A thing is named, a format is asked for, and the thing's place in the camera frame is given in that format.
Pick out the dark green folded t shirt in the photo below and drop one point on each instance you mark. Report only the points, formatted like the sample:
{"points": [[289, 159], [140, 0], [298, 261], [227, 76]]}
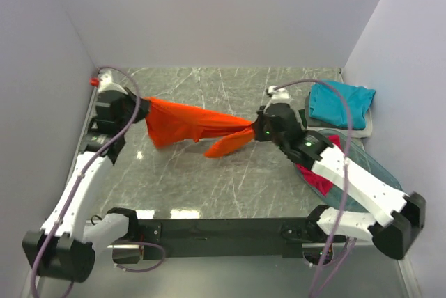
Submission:
{"points": [[302, 114]]}

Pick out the grey folded t shirt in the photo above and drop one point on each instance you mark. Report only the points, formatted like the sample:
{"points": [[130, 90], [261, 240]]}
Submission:
{"points": [[306, 107]]}

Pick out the orange t shirt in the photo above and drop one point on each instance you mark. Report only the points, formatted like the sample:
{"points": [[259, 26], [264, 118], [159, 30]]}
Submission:
{"points": [[168, 123]]}

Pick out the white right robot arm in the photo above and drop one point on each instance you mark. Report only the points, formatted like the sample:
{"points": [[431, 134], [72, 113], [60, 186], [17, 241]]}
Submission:
{"points": [[393, 219]]}

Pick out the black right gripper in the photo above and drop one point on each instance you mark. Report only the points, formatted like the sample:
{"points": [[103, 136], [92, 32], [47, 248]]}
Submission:
{"points": [[260, 120]]}

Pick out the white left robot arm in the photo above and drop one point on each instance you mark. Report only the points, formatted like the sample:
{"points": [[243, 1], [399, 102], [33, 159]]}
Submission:
{"points": [[64, 248]]}

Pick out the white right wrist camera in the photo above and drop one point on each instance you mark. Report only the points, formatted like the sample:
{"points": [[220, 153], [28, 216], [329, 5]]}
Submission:
{"points": [[277, 94]]}

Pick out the black base crossbar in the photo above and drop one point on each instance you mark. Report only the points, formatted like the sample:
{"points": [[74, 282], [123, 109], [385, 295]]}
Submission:
{"points": [[185, 238]]}

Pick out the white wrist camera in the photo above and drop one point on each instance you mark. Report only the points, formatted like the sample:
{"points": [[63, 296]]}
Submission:
{"points": [[277, 94], [104, 81]]}

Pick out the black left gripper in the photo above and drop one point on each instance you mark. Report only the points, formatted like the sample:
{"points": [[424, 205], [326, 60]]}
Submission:
{"points": [[143, 111]]}

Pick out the white folded t shirt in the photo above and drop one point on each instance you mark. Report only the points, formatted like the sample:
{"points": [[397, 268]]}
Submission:
{"points": [[360, 134]]}

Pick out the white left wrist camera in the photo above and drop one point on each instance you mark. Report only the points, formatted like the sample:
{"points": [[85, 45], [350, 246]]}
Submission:
{"points": [[104, 81]]}

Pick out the magenta t shirt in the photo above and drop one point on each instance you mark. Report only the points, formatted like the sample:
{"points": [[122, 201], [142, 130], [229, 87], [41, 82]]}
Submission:
{"points": [[318, 179]]}

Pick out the blue transparent plastic bin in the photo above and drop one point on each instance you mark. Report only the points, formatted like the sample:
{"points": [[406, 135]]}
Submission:
{"points": [[362, 159]]}

